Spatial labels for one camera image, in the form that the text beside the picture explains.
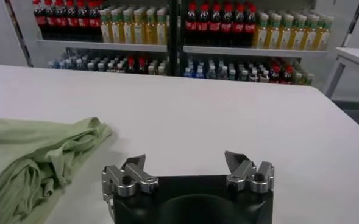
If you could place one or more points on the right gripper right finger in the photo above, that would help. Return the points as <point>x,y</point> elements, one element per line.
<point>249,178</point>

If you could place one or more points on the small brown tea bottle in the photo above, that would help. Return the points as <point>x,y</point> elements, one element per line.
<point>119,68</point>
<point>110,67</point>
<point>264,77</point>
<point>253,76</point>

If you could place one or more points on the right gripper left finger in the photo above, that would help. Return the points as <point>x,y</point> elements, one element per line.
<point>130,181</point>

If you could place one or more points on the light green t-shirt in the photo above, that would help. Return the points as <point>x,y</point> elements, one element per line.
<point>20,158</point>

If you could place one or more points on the white shelf with bottles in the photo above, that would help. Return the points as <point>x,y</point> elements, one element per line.
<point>252,51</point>

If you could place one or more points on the glass drinks display cabinet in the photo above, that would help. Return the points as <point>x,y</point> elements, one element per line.
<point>106,46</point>

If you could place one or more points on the small blue water bottle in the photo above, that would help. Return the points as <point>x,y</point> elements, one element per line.
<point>199,73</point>
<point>52,64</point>
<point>60,64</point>
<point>187,73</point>

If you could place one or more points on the small red cap cola bottle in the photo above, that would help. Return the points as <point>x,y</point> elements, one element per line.
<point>131,67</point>
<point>141,67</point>
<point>287,76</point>
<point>275,76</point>

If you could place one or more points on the small green tinted bottle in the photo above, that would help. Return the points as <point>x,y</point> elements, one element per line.
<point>232,75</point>
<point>222,74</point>
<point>90,67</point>
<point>211,73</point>
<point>70,65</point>
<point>243,76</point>
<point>100,67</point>
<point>80,65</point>

